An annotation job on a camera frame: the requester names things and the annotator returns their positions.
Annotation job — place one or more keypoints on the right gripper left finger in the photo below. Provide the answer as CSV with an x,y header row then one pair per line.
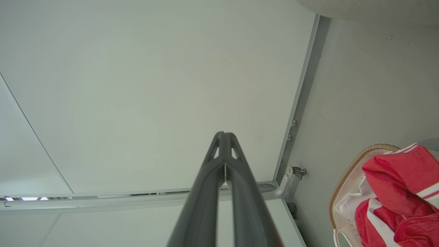
x,y
202,206

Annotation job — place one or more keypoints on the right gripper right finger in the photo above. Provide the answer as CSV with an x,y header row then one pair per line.
x,y
250,212

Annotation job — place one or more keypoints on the red white-striped garment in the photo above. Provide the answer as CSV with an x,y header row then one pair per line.
x,y
394,178

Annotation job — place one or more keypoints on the grey partition foot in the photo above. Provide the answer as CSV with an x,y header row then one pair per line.
x,y
284,187

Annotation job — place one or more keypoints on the black caster wheel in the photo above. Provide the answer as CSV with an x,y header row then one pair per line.
x,y
299,171

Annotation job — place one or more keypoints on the white woven-rim laundry basket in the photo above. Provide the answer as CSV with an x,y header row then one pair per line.
x,y
355,171

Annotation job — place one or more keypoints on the grey metal partition frame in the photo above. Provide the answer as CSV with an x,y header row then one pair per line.
x,y
308,79

